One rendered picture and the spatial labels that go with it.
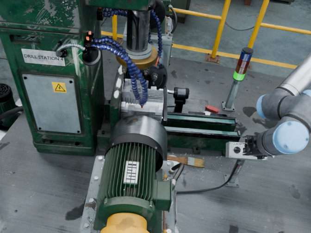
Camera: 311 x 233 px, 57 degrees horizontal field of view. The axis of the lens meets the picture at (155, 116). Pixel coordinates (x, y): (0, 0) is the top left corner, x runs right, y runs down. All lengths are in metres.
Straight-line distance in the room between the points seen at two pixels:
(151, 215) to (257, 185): 0.87
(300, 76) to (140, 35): 0.61
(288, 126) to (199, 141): 0.72
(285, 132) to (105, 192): 0.53
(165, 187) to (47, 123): 0.74
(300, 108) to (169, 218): 0.52
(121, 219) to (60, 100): 0.67
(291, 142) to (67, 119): 0.91
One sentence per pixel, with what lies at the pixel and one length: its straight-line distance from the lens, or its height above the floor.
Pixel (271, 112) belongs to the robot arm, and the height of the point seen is 1.36.
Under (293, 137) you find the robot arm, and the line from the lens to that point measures 0.92.
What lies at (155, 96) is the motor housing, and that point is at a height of 1.10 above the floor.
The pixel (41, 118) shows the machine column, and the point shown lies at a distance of 1.38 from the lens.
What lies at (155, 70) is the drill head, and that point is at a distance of 1.57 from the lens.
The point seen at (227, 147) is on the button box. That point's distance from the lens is 1.30.
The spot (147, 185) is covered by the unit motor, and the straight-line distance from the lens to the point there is 0.79.
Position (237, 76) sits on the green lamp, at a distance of 1.73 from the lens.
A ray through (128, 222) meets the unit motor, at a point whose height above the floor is 1.33.
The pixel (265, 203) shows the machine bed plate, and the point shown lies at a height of 0.80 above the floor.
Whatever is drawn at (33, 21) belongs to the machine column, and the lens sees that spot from 1.09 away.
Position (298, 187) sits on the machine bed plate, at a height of 0.80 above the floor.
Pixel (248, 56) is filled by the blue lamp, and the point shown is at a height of 1.20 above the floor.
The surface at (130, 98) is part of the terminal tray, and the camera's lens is 1.36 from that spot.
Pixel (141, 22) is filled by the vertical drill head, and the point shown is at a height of 1.49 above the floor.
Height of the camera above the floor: 2.01
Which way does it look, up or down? 44 degrees down
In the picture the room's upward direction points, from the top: 7 degrees clockwise
